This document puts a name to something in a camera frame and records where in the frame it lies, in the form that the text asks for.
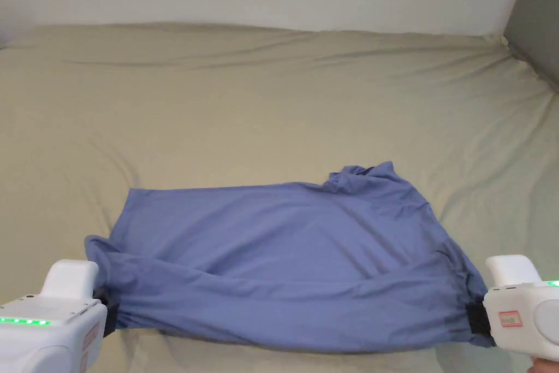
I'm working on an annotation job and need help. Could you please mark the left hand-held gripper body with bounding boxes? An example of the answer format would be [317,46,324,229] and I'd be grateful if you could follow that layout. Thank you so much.
[0,259,120,373]

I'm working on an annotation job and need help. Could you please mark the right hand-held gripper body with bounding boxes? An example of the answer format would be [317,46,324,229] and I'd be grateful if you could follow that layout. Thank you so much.
[465,254,559,365]

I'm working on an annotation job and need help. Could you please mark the blue shirt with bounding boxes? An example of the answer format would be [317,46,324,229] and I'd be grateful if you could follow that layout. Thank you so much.
[84,161,497,355]

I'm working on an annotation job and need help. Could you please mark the person's right hand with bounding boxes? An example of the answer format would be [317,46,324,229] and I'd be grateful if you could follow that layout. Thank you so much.
[530,357,559,373]

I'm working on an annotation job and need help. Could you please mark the grey padded headboard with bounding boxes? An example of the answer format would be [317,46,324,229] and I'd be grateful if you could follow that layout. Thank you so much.
[503,0,559,93]

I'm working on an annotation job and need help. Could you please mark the bed with beige sheet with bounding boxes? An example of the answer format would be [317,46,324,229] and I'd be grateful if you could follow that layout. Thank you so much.
[0,21,559,373]

